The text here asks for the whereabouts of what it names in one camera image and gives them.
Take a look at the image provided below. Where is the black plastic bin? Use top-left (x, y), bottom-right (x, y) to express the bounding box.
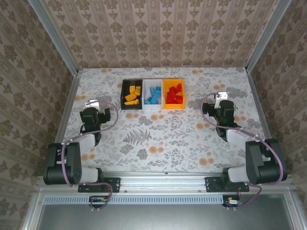
top-left (120, 79), bottom-right (144, 111)

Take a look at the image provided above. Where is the yellow plastic bin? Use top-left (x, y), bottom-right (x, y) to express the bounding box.
top-left (162, 78), bottom-right (186, 110)

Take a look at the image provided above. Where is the white plastic bin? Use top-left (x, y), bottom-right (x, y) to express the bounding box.
top-left (142, 79), bottom-right (164, 110)

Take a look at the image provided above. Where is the floral table cover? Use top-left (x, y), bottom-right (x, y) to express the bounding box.
top-left (64, 68), bottom-right (276, 173)

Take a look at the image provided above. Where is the small connector board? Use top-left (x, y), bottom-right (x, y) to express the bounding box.
top-left (89, 195), bottom-right (108, 205)
top-left (222, 195), bottom-right (241, 207)

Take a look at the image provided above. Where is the grey metal panel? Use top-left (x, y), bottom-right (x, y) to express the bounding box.
top-left (20, 189), bottom-right (307, 230)

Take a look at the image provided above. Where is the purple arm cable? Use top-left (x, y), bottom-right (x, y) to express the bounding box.
top-left (61, 100), bottom-right (119, 212)
top-left (201, 92), bottom-right (288, 212)

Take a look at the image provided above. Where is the aluminium side rail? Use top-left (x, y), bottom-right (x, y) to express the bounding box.
top-left (45, 69), bottom-right (81, 175)
top-left (247, 68), bottom-right (283, 174)

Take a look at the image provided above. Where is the wide aluminium base rail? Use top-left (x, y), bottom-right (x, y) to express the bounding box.
top-left (35, 171), bottom-right (295, 194)

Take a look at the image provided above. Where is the aluminium frame post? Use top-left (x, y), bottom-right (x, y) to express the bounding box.
top-left (27, 0), bottom-right (80, 76)
top-left (245, 0), bottom-right (292, 72)

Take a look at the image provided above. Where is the slotted grey cable duct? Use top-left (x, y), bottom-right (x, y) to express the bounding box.
top-left (44, 194), bottom-right (225, 205)

